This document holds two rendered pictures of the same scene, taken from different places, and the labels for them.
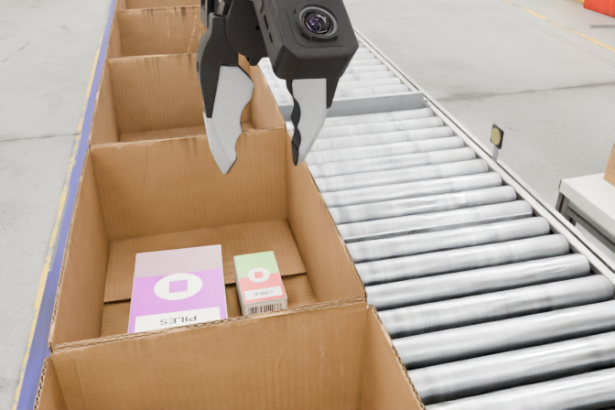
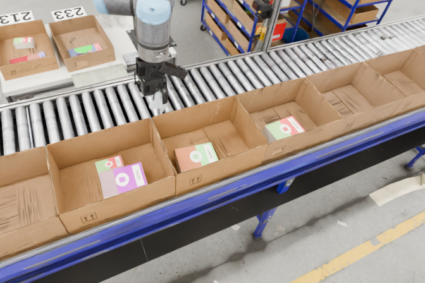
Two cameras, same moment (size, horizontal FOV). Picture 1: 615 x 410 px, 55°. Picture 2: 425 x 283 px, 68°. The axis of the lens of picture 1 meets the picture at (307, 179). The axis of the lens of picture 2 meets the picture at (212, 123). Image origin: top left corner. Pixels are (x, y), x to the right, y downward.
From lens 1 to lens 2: 1.10 m
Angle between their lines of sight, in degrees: 79
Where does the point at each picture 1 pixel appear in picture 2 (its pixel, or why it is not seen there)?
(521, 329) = (95, 119)
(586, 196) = (18, 88)
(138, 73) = not seen: outside the picture
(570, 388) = (119, 112)
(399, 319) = not seen: hidden behind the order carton
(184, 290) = (124, 177)
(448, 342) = not seen: hidden behind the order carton
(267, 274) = (108, 161)
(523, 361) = (109, 120)
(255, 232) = (69, 178)
